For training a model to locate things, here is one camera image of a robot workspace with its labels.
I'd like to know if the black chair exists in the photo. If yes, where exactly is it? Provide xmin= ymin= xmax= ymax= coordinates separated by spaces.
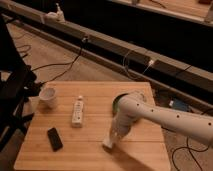
xmin=0 ymin=13 xmax=42 ymax=152

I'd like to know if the white object on rail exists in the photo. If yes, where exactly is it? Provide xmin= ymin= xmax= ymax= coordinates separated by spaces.
xmin=46 ymin=4 xmax=65 ymax=22

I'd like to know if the white remote controller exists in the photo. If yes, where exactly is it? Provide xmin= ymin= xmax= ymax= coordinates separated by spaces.
xmin=71 ymin=96 xmax=84 ymax=128

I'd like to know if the blue power box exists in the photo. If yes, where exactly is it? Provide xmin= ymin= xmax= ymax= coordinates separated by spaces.
xmin=169 ymin=99 xmax=190 ymax=112

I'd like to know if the green plate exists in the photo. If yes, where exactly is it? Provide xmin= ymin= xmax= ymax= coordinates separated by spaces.
xmin=112 ymin=93 xmax=146 ymax=117

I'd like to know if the grey metal rail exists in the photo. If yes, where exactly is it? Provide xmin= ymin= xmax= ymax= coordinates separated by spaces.
xmin=0 ymin=0 xmax=213 ymax=106

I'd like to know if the black smartphone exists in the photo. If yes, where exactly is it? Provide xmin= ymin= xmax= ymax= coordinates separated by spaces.
xmin=47 ymin=128 xmax=63 ymax=151

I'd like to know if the black floor cable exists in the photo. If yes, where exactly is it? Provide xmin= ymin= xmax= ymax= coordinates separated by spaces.
xmin=31 ymin=38 xmax=88 ymax=85

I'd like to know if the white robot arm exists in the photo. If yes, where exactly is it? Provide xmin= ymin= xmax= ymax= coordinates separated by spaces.
xmin=108 ymin=91 xmax=213 ymax=148

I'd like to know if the white paper cup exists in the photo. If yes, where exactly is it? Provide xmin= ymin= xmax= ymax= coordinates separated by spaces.
xmin=39 ymin=88 xmax=57 ymax=108

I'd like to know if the white plug cable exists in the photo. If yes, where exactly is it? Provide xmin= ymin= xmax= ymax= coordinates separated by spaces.
xmin=122 ymin=49 xmax=156 ymax=81

